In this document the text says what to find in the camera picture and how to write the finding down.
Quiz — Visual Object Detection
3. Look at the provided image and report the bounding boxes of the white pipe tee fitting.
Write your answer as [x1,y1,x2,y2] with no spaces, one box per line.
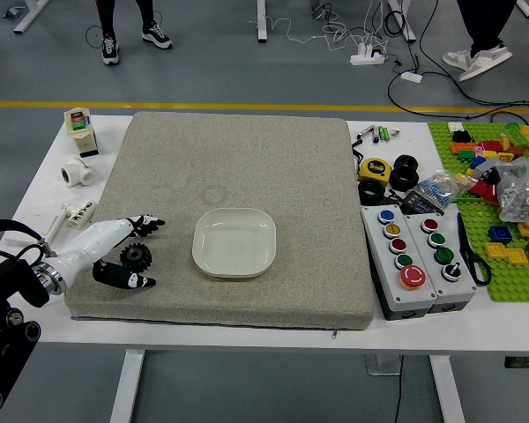
[60,156,97,189]

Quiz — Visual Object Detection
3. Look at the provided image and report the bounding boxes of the grey under-table bracket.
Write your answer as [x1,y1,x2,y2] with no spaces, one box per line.
[364,353,402,376]

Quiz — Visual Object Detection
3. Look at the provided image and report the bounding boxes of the white table leg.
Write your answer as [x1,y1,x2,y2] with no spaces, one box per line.
[108,350,145,423]
[428,354,468,423]

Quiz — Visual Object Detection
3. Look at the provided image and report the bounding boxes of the green studded baseplate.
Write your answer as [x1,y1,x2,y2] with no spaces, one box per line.
[427,119,529,303]

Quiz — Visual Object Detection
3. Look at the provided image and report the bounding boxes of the person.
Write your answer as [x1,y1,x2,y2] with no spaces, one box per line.
[442,0,513,83]
[94,0,174,66]

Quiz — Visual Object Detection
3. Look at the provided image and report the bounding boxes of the white power strip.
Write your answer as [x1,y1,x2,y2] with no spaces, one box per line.
[350,43,387,66]

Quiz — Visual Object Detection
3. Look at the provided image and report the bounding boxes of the big black gear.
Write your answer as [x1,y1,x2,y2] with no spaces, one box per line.
[119,243,154,273]

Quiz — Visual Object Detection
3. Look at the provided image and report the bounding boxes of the black floor cable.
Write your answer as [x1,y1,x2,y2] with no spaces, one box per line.
[386,70,529,122]

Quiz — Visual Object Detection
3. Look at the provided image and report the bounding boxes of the clear bag of blue resistors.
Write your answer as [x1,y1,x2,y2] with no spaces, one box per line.
[412,169,473,206]

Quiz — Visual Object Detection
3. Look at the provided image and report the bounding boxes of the grey-brown cushion mat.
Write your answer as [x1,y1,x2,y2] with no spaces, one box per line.
[63,110,376,332]

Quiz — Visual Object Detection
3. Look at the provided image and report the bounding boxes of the grey four-button control box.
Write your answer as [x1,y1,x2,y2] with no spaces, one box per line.
[404,212,479,315]

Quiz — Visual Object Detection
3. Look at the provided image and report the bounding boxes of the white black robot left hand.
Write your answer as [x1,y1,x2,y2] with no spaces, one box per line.
[52,214,167,291]

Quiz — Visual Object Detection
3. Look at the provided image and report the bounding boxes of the blue toy brick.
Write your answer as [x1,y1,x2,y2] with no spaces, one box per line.
[488,225,514,244]

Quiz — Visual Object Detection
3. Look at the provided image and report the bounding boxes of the black rubber tyre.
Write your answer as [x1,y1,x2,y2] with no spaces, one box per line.
[395,153,421,171]
[388,165,421,192]
[358,179,387,205]

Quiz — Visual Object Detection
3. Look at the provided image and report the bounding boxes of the black scissors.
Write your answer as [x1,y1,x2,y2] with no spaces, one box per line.
[456,212,493,286]

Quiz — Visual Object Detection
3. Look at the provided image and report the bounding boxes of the white square dish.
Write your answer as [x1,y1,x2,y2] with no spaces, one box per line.
[191,207,278,279]

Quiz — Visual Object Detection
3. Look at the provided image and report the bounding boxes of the lime green toy plate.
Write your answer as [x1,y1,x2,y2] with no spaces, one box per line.
[505,122,529,146]

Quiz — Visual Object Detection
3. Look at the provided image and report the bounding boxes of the cream switch box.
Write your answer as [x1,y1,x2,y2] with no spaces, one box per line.
[63,107,101,159]

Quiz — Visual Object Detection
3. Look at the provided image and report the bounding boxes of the white pipe valve with handle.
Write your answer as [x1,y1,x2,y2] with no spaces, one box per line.
[43,199,99,242]

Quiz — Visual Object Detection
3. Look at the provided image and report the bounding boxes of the yellow black tape measure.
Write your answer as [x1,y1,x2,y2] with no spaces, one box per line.
[358,157,393,182]

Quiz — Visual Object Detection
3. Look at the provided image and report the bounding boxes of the red toy wedge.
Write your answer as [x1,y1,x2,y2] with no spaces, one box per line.
[469,180,500,207]

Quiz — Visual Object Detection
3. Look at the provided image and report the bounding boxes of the grey toy piece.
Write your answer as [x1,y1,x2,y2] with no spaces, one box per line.
[469,156,500,178]

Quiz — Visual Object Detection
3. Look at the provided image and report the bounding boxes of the grey five-button control box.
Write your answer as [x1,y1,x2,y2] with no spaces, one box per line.
[360,204,437,322]

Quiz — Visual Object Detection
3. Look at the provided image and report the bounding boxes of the black digital meter module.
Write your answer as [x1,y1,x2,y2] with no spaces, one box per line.
[400,193,446,216]

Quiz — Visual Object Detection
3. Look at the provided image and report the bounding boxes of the clear bag of metal nuts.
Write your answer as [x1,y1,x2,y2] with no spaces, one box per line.
[495,152,529,224]

